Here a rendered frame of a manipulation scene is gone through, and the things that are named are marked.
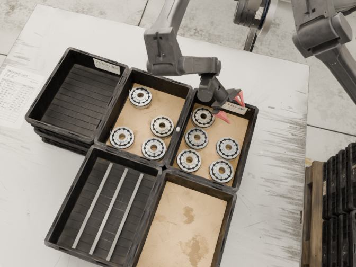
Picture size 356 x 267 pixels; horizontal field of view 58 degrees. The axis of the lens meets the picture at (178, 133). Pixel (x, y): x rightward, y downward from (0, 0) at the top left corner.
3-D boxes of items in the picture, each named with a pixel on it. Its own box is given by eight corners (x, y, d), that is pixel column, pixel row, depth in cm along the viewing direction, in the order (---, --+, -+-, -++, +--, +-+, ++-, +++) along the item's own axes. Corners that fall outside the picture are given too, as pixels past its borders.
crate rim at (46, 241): (92, 145, 127) (91, 143, 125) (163, 169, 125) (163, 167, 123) (43, 245, 110) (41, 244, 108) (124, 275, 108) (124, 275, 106)
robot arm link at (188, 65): (183, 53, 81) (145, 55, 85) (184, 76, 82) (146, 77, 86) (223, 56, 120) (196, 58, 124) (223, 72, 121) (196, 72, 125)
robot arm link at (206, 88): (220, 58, 118) (198, 59, 122) (213, 73, 110) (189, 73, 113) (224, 86, 126) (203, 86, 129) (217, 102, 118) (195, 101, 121)
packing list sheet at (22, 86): (3, 64, 164) (2, 63, 164) (46, 74, 164) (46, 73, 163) (-28, 119, 150) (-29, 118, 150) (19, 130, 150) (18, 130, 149)
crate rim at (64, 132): (69, 49, 146) (68, 45, 144) (130, 69, 144) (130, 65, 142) (24, 122, 129) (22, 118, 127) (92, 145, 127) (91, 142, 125)
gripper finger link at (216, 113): (241, 115, 128) (228, 97, 124) (231, 127, 126) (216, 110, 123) (232, 114, 134) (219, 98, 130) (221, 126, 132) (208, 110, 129)
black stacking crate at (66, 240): (96, 154, 136) (92, 144, 126) (162, 177, 134) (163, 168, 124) (52, 247, 119) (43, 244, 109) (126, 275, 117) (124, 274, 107)
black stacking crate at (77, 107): (74, 62, 155) (68, 46, 145) (131, 81, 153) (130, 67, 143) (33, 131, 138) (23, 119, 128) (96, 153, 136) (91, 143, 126)
